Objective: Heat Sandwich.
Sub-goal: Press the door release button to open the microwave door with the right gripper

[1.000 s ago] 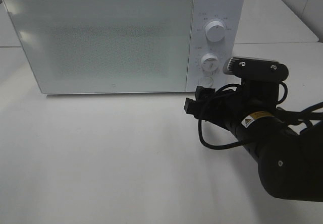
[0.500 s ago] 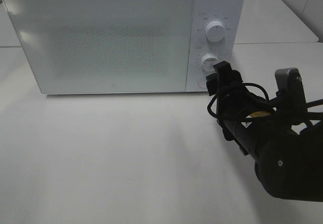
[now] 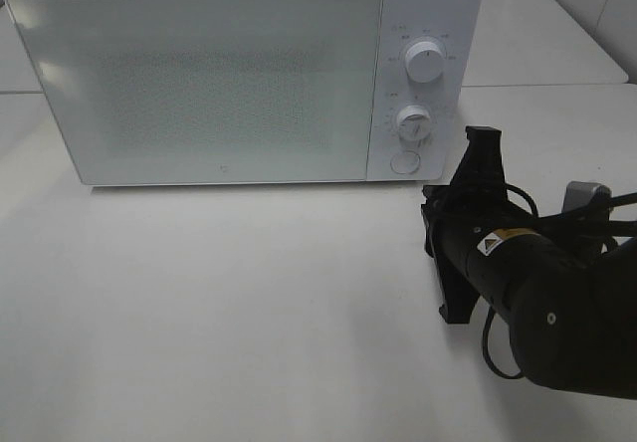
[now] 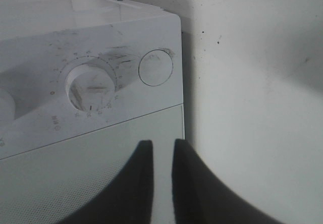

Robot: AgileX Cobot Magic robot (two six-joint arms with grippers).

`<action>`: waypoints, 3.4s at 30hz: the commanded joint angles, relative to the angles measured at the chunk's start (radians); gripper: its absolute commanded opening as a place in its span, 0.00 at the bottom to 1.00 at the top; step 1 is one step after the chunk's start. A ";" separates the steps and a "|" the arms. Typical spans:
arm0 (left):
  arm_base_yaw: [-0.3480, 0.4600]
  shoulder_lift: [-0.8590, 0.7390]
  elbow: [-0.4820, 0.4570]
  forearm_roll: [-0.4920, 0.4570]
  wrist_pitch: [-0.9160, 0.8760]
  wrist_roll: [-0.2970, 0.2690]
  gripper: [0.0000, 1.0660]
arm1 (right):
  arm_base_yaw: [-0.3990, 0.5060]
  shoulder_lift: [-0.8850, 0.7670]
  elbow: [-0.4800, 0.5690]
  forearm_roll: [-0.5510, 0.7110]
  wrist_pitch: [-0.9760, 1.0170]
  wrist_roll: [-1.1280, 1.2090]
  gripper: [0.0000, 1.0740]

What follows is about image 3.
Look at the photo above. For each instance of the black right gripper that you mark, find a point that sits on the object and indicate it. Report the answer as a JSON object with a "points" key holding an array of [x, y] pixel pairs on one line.
{"points": [[461, 220]]}

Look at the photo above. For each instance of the round door release button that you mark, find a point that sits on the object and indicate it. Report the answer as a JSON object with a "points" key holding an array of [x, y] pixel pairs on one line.
{"points": [[405, 162]]}

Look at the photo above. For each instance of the white timer knob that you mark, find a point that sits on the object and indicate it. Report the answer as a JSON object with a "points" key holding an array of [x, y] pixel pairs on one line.
{"points": [[414, 123]]}

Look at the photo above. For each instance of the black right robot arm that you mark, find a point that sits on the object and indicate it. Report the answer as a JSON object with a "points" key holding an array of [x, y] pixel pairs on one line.
{"points": [[565, 284]]}

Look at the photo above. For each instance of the white upper power knob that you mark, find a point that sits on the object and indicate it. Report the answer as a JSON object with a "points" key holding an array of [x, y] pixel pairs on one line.
{"points": [[424, 60]]}

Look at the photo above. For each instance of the white microwave oven body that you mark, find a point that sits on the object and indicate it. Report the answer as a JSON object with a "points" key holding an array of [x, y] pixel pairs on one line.
{"points": [[428, 9]]}

